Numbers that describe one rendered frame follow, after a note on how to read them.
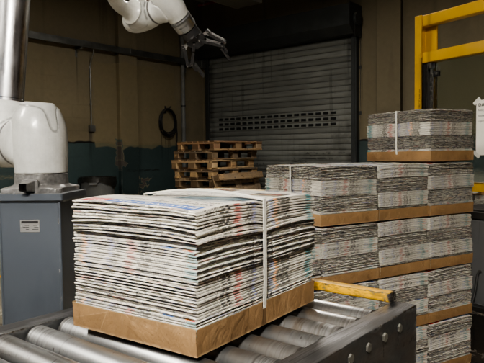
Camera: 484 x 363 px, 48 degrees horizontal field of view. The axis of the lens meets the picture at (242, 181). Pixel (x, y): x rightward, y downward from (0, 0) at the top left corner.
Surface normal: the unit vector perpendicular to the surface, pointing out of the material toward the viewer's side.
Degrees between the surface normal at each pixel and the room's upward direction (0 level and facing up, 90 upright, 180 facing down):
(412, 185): 90
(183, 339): 91
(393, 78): 90
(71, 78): 90
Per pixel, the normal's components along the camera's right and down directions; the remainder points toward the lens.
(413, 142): -0.85, 0.04
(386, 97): -0.63, 0.05
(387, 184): 0.51, 0.04
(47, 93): 0.77, 0.03
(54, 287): -0.05, 0.05
